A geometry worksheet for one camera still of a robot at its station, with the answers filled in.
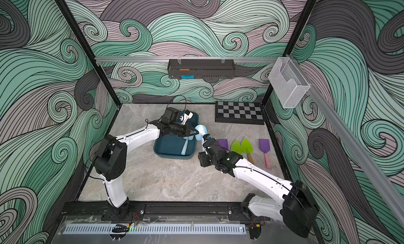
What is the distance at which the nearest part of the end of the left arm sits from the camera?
70 centimetres

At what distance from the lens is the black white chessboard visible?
109 centimetres

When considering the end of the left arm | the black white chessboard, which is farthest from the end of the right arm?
the black white chessboard

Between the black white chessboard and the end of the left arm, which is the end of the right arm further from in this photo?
the black white chessboard

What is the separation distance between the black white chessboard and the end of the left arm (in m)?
0.32
